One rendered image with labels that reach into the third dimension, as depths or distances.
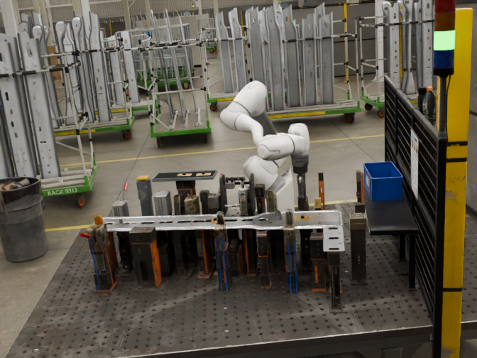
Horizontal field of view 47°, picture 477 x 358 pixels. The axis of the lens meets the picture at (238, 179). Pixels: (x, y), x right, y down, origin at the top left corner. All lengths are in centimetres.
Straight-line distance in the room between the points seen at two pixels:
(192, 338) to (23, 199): 309
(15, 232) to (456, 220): 404
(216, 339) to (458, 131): 132
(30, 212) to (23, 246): 32
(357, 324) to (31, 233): 360
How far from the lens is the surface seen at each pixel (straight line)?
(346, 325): 256
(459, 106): 227
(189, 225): 294
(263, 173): 361
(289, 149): 268
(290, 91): 1011
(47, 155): 702
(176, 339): 255
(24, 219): 539
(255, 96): 318
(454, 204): 237
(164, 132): 909
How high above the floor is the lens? 206
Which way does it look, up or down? 17 degrees down
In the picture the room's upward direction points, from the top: 5 degrees counter-clockwise
